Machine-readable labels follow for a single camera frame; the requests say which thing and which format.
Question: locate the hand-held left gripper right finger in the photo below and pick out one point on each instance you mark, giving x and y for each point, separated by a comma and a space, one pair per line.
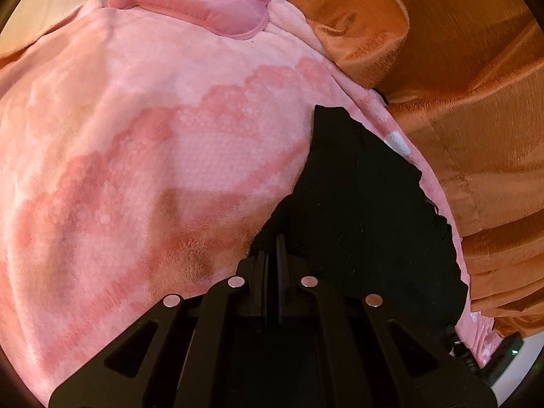
283, 273

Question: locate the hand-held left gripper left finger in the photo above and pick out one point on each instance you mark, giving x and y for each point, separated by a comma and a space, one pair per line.
260, 273

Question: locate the black small garment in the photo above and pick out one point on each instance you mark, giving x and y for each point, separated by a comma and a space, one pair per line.
361, 204

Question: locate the pink fleece blanket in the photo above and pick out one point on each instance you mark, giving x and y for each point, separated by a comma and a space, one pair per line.
148, 136

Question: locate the black device with green light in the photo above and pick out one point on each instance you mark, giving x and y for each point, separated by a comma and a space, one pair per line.
503, 357

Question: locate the orange velvet cloth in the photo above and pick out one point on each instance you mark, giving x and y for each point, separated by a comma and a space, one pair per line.
467, 93

